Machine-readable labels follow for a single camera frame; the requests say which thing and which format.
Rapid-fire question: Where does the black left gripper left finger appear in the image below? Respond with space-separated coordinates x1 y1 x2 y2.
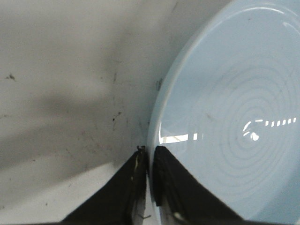
61 146 148 225

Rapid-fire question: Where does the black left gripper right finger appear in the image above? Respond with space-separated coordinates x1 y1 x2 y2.
152 146 248 225

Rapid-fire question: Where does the light blue round plate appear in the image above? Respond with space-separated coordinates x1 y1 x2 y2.
147 0 300 225

